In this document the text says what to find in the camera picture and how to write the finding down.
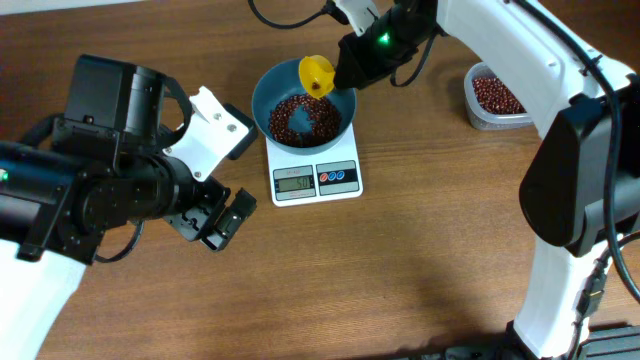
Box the yellow measuring scoop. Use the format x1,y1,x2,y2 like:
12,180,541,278
298,55,335,99

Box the white digital kitchen scale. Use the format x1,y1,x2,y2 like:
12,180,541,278
266,125,364,207

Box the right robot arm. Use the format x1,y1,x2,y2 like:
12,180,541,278
334,0,639,359

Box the blue plastic bowl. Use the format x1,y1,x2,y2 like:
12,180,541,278
252,59,357,155

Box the red beans in bowl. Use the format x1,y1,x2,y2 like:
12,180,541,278
268,94,342,148

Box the red beans pile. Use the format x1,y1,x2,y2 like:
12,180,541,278
472,77,525,115

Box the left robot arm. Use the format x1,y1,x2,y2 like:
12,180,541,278
1,55,258,359

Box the clear plastic bean container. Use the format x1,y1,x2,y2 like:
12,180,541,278
464,62,533,130

